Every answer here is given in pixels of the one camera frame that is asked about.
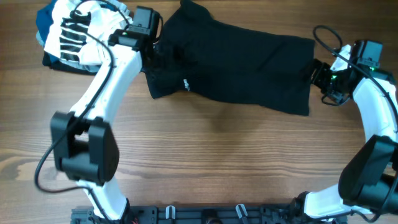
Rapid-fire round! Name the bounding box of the black t-shirt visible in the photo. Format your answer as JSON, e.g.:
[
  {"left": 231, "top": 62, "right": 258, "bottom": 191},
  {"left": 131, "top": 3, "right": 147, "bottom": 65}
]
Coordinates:
[{"left": 145, "top": 1, "right": 315, "bottom": 116}]

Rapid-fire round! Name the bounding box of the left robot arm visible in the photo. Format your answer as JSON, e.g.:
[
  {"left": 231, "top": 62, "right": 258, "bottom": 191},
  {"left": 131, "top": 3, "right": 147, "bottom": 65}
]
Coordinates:
[{"left": 50, "top": 6, "right": 163, "bottom": 223}]

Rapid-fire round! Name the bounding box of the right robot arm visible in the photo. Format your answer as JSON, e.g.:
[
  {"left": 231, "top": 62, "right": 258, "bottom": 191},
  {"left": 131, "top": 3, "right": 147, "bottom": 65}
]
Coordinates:
[{"left": 288, "top": 40, "right": 397, "bottom": 222}]

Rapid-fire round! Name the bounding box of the white black-print t-shirt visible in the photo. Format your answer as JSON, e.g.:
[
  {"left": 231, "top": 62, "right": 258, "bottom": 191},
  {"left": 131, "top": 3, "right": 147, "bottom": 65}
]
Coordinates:
[{"left": 44, "top": 0, "right": 132, "bottom": 65}]

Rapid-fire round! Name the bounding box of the blue folded garment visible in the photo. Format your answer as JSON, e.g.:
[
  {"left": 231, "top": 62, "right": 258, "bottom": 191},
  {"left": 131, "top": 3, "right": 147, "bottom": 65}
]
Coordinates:
[{"left": 35, "top": 0, "right": 59, "bottom": 67}]

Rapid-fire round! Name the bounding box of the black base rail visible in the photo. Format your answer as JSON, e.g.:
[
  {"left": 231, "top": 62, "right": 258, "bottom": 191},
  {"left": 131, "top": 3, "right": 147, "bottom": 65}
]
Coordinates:
[{"left": 70, "top": 203, "right": 348, "bottom": 224}]

